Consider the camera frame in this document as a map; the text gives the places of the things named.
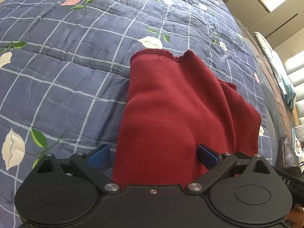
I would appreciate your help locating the blue plaid floral quilt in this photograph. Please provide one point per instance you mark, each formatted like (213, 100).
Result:
(65, 73)

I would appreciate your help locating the beige window desk cabinet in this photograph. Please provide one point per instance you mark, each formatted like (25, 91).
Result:
(276, 26)

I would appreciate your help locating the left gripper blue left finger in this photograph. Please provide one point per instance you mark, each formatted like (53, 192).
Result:
(95, 159)

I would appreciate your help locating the light floral pillow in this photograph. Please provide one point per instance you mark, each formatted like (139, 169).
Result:
(286, 87)

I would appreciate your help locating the person left hand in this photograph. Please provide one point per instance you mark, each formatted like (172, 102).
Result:
(296, 217)

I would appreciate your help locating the red long sleeve shirt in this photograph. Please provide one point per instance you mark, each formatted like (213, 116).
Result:
(174, 105)

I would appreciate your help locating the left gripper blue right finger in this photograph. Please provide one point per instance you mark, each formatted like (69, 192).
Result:
(213, 160)

